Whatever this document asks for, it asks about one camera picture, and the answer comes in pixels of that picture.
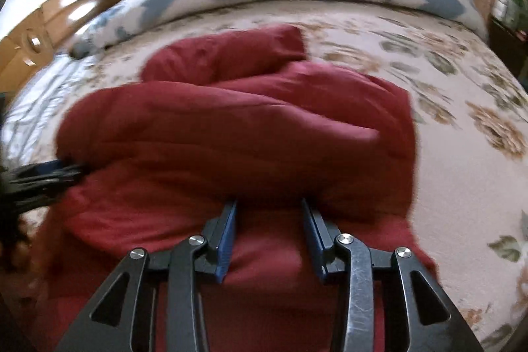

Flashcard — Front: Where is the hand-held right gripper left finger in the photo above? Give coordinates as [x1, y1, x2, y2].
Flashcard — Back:
[55, 200, 239, 352]

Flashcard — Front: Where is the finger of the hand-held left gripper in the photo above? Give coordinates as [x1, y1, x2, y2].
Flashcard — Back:
[7, 160, 86, 209]

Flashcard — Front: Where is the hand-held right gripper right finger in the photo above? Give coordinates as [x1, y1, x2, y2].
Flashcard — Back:
[301, 198, 484, 352]

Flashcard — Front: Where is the dark red quilted jacket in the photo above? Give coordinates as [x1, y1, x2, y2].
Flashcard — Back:
[35, 24, 438, 352]

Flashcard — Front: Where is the striped white pillow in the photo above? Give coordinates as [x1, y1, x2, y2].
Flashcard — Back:
[0, 53, 104, 171]

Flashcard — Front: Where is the wooden headboard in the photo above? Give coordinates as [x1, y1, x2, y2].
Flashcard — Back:
[0, 0, 126, 93]

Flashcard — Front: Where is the floral fleece blanket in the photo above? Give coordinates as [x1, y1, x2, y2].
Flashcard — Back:
[0, 0, 528, 352]

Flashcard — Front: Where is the cluttered dark shelf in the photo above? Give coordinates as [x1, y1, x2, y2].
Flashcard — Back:
[489, 0, 528, 64]

